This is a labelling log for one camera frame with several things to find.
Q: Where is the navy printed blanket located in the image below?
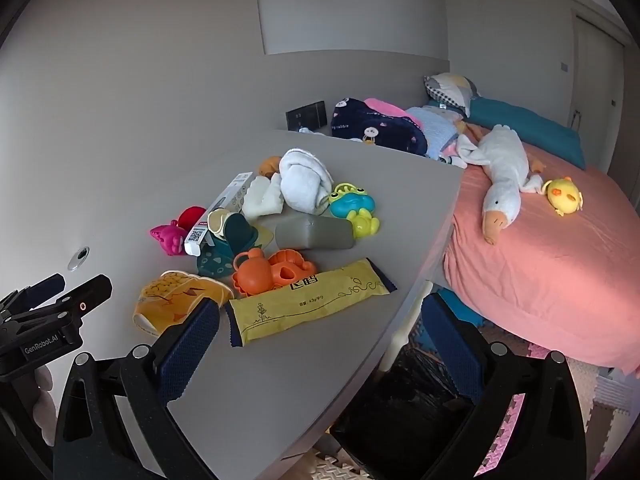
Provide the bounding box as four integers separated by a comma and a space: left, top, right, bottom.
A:
330, 96, 430, 157

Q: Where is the person's left hand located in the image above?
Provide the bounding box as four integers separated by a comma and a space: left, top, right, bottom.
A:
33, 364, 55, 443

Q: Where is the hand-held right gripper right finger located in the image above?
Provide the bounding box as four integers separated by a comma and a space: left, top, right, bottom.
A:
420, 292, 588, 480

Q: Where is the beige door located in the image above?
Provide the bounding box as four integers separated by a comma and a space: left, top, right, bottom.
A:
570, 10, 628, 126

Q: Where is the checked pillow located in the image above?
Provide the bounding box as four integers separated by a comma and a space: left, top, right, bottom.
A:
424, 73, 480, 117

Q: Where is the light blue folded cloth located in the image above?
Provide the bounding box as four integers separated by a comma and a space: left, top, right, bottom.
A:
405, 105, 461, 158

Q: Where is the yellow printed fabric slipper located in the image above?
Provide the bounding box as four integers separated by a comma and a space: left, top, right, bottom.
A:
132, 270, 235, 337

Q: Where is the white rolled towel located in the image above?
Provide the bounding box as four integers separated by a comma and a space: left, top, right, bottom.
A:
279, 148, 335, 213

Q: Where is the white thermometer box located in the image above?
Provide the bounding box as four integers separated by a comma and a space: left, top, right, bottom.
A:
184, 171, 253, 257

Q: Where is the yellow snack packet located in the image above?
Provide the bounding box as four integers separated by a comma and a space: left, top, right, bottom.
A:
223, 257, 399, 348

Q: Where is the black trash bag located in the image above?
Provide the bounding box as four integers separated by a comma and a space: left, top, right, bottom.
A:
330, 292, 501, 480

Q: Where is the silver cable grommet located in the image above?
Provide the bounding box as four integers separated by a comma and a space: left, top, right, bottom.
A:
67, 246, 91, 272

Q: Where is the pink plastic toy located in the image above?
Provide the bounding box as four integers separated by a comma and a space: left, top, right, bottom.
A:
150, 220, 190, 257

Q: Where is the grey soft case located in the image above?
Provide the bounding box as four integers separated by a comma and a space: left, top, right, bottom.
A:
275, 214, 357, 252

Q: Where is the pink folded cloth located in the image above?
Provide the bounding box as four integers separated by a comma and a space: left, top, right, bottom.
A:
364, 97, 423, 128

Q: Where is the teal pillow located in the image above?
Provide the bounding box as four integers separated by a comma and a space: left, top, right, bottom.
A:
467, 96, 586, 170

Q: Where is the white goose plush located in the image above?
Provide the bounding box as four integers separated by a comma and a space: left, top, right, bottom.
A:
457, 124, 545, 246

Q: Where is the orange plastic sand toy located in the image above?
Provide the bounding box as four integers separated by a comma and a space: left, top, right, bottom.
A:
231, 247, 317, 297

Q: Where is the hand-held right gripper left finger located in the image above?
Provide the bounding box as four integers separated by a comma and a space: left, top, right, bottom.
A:
52, 297, 221, 480

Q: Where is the green and yellow plush toy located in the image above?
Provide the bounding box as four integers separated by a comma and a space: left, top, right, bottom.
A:
196, 210, 276, 278

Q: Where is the red plush heart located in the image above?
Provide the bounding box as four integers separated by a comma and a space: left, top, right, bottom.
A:
175, 206, 208, 231

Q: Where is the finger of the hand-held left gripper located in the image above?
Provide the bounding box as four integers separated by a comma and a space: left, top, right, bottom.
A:
57, 275, 113, 318
10, 273, 67, 308

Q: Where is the blue green frog toy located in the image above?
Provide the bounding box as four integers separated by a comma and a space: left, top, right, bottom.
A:
327, 183, 377, 219

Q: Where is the yellow chick plush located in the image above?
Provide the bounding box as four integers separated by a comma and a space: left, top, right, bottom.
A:
542, 176, 586, 217

